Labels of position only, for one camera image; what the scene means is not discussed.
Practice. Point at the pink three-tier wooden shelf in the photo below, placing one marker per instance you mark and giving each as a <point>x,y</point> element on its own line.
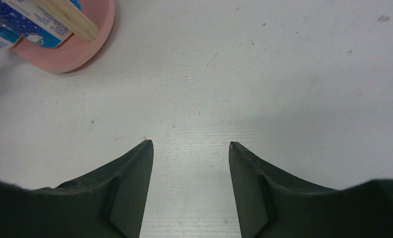
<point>73,52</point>

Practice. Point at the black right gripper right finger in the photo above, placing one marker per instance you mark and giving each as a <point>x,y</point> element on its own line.
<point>272,203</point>

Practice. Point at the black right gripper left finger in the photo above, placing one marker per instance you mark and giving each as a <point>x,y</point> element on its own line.
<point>108,202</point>

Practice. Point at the blue Tempo packaged roll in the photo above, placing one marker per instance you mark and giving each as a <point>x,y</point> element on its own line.
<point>27,19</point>

